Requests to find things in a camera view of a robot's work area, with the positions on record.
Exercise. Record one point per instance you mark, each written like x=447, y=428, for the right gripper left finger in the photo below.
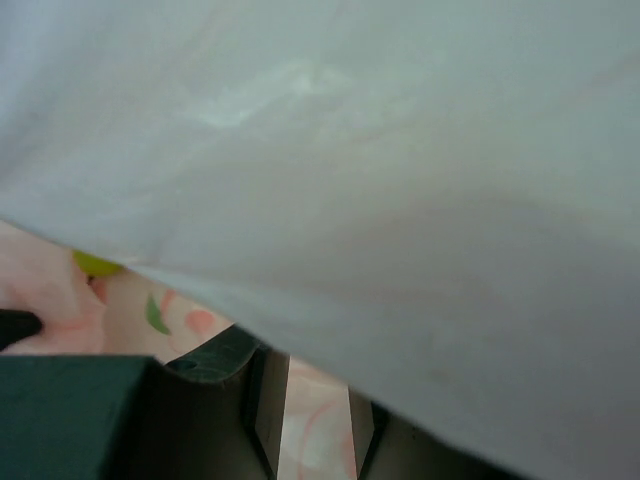
x=213, y=413

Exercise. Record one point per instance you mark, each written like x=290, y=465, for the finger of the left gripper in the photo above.
x=17, y=325

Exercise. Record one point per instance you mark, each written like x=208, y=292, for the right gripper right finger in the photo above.
x=387, y=447

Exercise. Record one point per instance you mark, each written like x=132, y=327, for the pink plastic bag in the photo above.
x=436, y=201

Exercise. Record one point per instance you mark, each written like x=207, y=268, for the yellow-green fake fruit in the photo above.
x=93, y=266

